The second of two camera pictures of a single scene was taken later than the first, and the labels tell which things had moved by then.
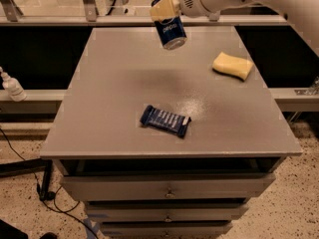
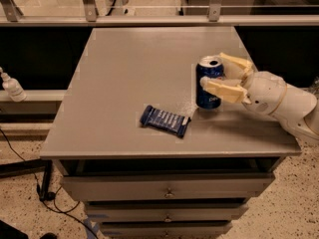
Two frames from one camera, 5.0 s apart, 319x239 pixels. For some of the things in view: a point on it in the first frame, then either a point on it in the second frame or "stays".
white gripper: x=189 y=0 to x=264 y=94
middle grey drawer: x=162 y=212 stays
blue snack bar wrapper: x=161 y=119 stays
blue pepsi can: x=170 y=31 to x=207 y=66
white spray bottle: x=12 y=87 stays
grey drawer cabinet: x=167 y=132 stays
